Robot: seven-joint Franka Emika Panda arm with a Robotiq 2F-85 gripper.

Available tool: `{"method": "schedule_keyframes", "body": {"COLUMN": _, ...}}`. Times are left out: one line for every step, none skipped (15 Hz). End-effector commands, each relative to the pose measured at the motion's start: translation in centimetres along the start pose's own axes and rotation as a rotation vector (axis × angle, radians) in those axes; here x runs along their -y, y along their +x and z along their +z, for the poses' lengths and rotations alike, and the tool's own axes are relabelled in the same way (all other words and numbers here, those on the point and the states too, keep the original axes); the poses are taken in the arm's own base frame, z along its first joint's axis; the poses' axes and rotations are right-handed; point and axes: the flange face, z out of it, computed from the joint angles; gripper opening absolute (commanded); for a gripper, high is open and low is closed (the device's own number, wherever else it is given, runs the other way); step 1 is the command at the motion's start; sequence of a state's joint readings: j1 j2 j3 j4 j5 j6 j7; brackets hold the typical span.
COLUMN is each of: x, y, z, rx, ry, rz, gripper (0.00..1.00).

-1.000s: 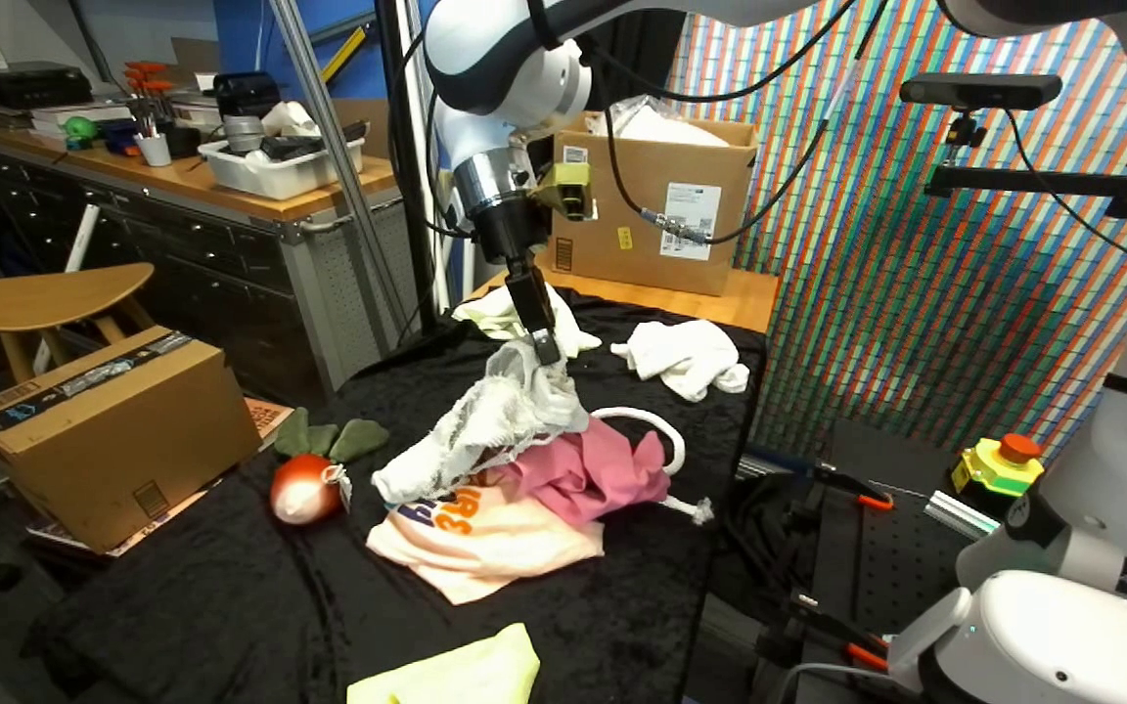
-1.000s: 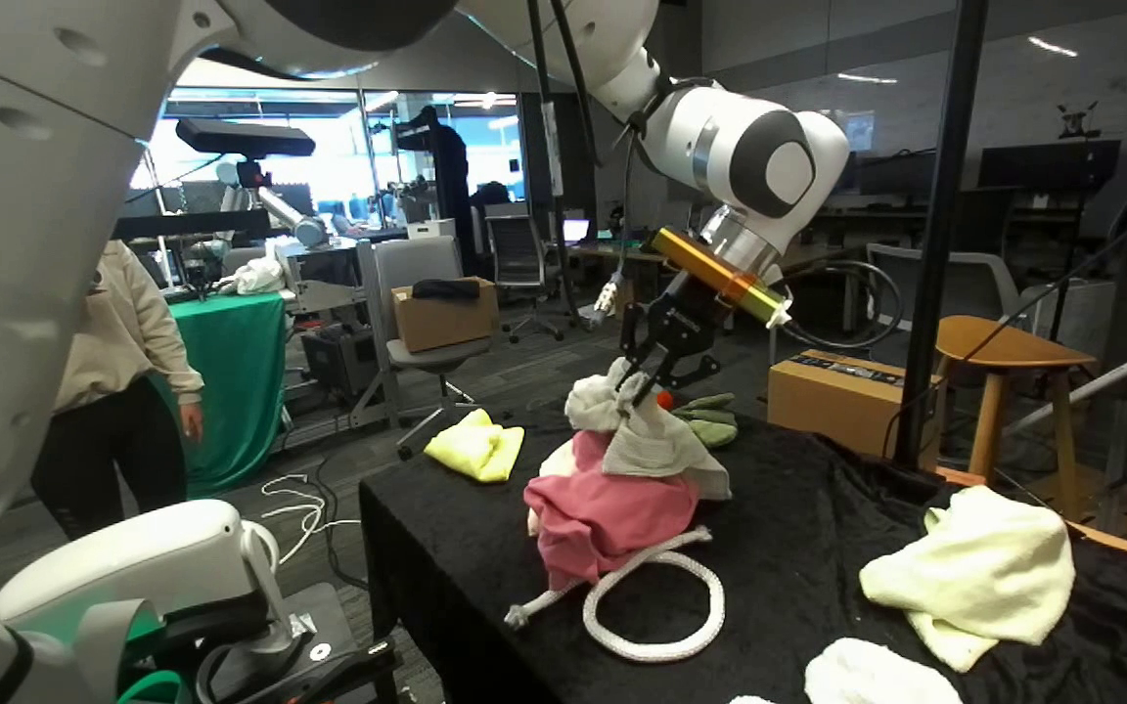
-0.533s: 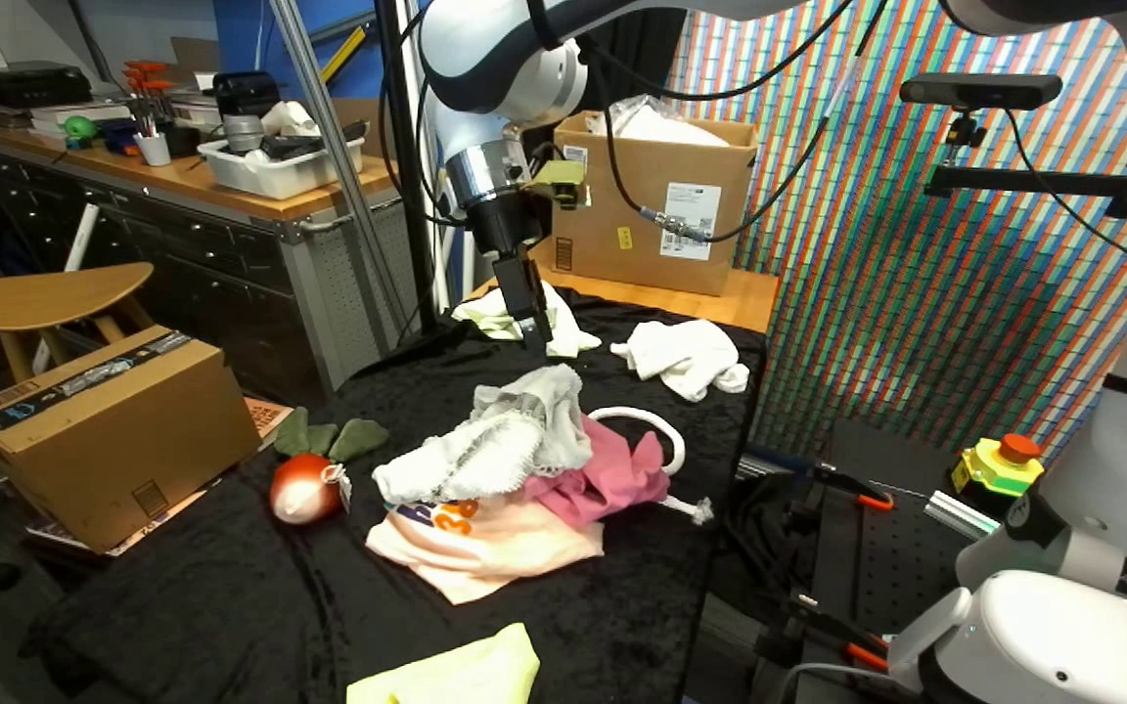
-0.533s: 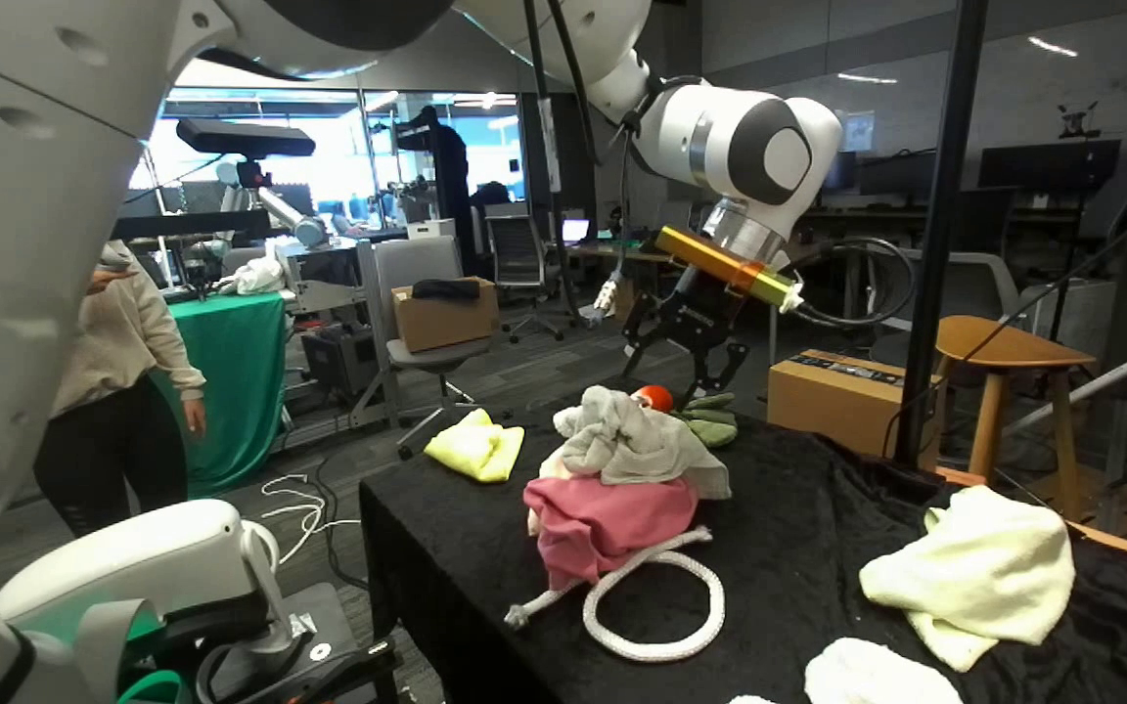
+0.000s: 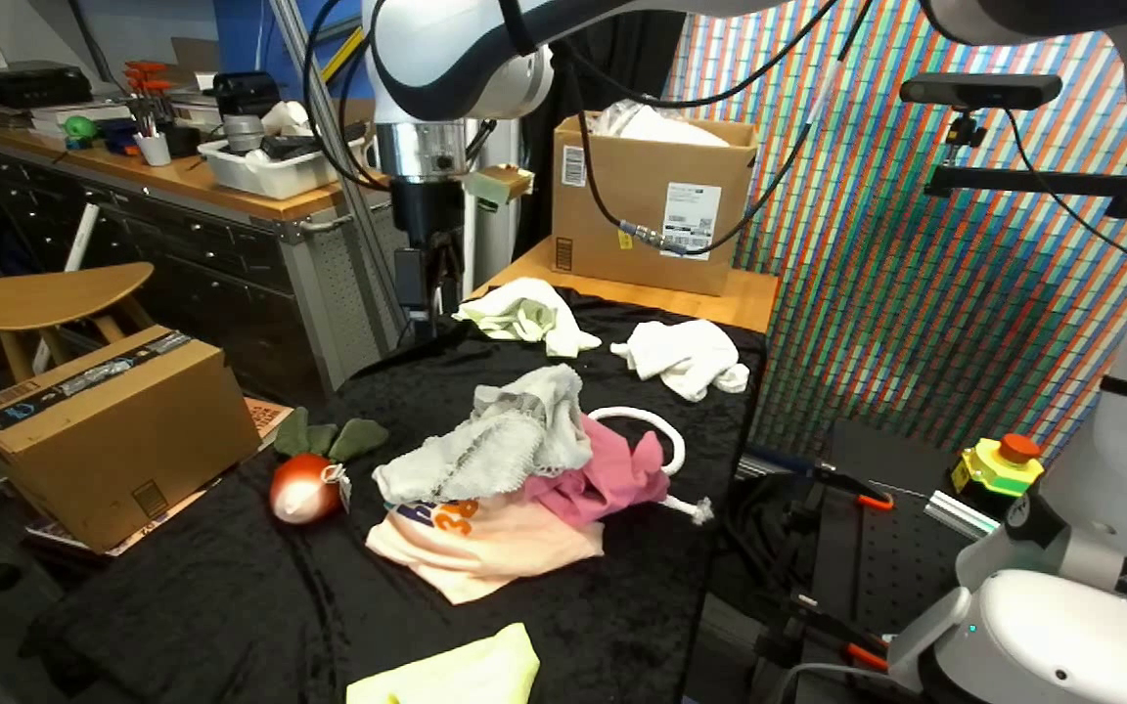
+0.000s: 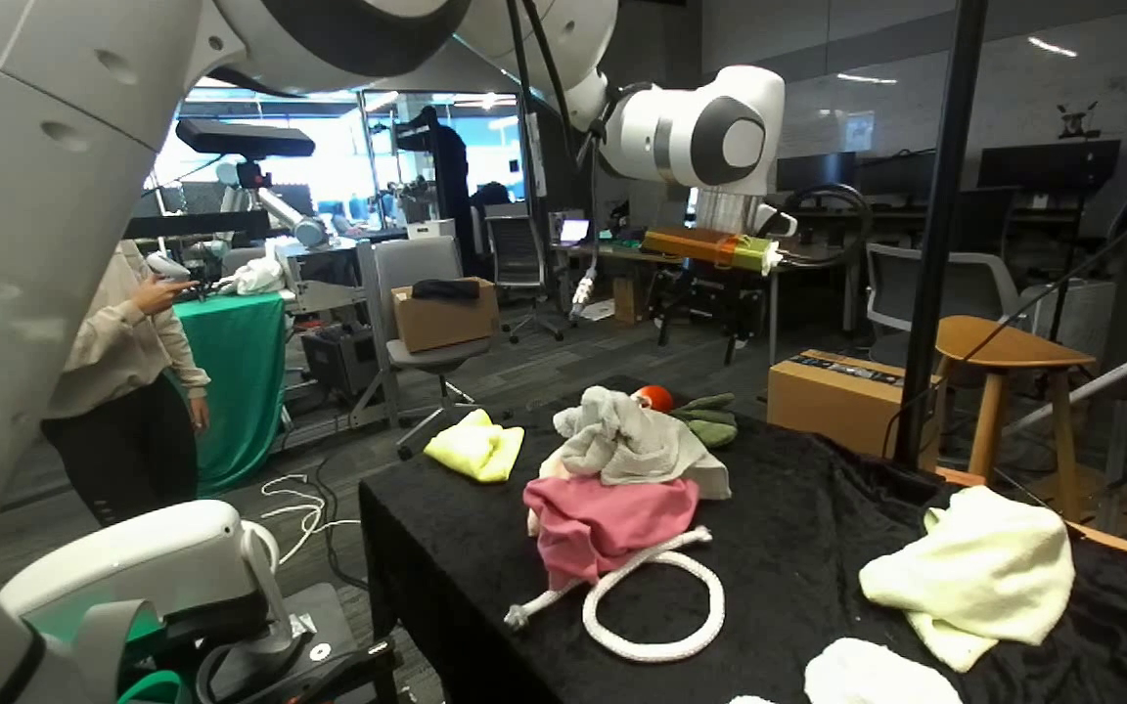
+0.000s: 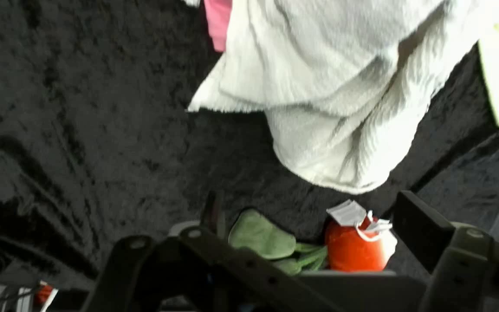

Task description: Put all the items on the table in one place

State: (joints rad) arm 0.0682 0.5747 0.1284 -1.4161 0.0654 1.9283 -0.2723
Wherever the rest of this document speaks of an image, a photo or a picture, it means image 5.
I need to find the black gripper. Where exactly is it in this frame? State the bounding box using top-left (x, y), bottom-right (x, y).
top-left (389, 180), bottom-right (469, 319)

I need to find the pale green towel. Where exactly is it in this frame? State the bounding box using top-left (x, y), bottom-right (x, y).
top-left (450, 274), bottom-right (607, 362)

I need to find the grey white towel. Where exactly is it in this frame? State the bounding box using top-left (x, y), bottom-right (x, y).
top-left (370, 362), bottom-right (594, 513)

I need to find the red radish plush toy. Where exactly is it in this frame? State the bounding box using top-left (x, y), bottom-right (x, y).
top-left (266, 409), bottom-right (394, 527)

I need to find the pink cloth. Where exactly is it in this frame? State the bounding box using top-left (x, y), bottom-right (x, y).
top-left (522, 417), bottom-right (672, 527)

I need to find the silver slanted pole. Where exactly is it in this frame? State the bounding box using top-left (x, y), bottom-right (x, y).
top-left (266, 0), bottom-right (415, 343)

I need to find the white plastic bin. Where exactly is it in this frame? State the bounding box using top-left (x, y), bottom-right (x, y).
top-left (195, 132), bottom-right (371, 208)

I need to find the cardboard box with white label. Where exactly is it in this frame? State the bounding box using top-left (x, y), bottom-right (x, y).
top-left (550, 111), bottom-right (762, 302)

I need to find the workbench with wooden top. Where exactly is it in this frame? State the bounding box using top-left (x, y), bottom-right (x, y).
top-left (0, 100), bottom-right (415, 394)

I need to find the white fluffy towel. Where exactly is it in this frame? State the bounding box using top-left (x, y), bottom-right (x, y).
top-left (607, 318), bottom-right (752, 405)

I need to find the peach printed cloth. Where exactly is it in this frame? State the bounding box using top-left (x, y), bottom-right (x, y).
top-left (364, 491), bottom-right (611, 609)

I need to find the orange wooden side table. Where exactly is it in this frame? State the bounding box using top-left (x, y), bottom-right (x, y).
top-left (469, 233), bottom-right (782, 339)

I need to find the white plastic sheet in box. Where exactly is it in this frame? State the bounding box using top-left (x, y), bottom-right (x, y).
top-left (583, 98), bottom-right (732, 154)

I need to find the white cup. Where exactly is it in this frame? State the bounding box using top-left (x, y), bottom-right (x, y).
top-left (135, 129), bottom-right (176, 172)

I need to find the blue board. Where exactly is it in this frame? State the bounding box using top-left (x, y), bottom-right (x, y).
top-left (213, 0), bottom-right (384, 132)

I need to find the cardboard box with black tape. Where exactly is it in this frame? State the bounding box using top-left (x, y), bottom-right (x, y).
top-left (0, 324), bottom-right (266, 557)

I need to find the black table cloth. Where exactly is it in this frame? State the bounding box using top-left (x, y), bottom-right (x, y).
top-left (19, 305), bottom-right (776, 704)

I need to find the orange red tool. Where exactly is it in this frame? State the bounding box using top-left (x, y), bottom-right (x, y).
top-left (122, 58), bottom-right (183, 107)

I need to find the yellow green cloth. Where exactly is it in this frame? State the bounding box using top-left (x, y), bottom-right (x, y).
top-left (346, 619), bottom-right (544, 704)

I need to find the green small object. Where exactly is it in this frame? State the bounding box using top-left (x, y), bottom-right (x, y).
top-left (58, 115), bottom-right (101, 154)

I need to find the wooden stool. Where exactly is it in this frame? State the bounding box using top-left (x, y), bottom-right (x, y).
top-left (0, 259), bottom-right (160, 383)

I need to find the black case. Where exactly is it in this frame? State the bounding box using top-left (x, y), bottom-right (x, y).
top-left (0, 66), bottom-right (98, 111)

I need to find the silver metal rod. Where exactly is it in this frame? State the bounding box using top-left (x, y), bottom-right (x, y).
top-left (923, 486), bottom-right (1007, 540)

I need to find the yellow emergency stop button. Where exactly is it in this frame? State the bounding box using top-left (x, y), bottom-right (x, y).
top-left (953, 431), bottom-right (1049, 502)

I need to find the white upright post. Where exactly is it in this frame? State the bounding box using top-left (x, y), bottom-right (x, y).
top-left (463, 122), bottom-right (525, 291)

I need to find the white rope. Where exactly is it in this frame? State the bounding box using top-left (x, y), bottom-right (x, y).
top-left (583, 401), bottom-right (719, 527)

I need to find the orange handled clamp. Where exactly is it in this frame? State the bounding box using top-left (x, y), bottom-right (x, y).
top-left (782, 590), bottom-right (895, 675)
top-left (745, 446), bottom-right (900, 516)

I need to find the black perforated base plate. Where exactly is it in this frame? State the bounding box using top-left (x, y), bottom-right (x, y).
top-left (806, 491), bottom-right (987, 656)

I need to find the black camera on mount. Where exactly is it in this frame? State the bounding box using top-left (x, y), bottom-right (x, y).
top-left (895, 70), bottom-right (1065, 147)

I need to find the black horizontal mount bar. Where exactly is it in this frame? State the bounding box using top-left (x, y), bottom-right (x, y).
top-left (923, 161), bottom-right (1127, 221)

